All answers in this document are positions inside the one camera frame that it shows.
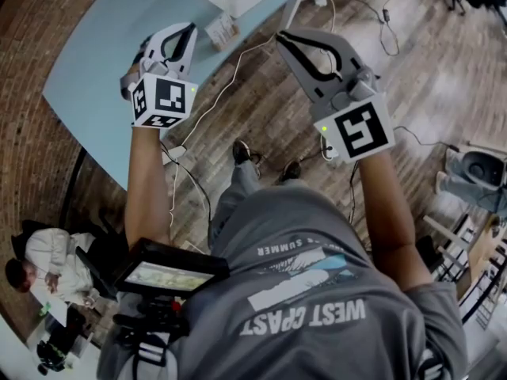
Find black chest monitor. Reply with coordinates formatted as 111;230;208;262
112;237;231;304

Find white table leg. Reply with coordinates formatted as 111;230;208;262
281;0;309;31
161;144;187;166

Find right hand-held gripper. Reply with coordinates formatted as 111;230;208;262
276;28;396;164

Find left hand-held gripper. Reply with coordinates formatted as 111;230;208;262
120;22;199;130

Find person's right forearm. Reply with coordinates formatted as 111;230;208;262
357;154;419;260

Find thin black cable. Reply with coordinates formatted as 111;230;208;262
158;140;213;221
347;160;361;223

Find grey printed t-shirt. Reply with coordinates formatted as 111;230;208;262
97;188;471;380

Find person's left dark shoe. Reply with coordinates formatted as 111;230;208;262
232;139;262;173

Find white cable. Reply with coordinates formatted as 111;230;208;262
168;0;318;233
318;0;337;33

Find grey round stool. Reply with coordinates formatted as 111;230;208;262
461;150;507;192

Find black metal shelf rack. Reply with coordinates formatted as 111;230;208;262
435;211;507;332

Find person's left forearm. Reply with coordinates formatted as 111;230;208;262
124;124;173;249

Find chest-mounted phone on rig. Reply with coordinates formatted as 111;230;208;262
112;297;191;367

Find white side table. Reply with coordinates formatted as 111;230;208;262
39;297;71;329

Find person's right dark shoe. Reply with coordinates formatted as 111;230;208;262
279;160;302;182

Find black backpack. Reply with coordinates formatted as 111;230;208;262
36;310;88;376

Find person's dark shoe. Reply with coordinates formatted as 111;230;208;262
232;139;262;173
279;160;302;182

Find grey trousers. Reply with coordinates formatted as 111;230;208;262
208;159;312;249

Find printed paper card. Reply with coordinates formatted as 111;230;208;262
204;12;241;51

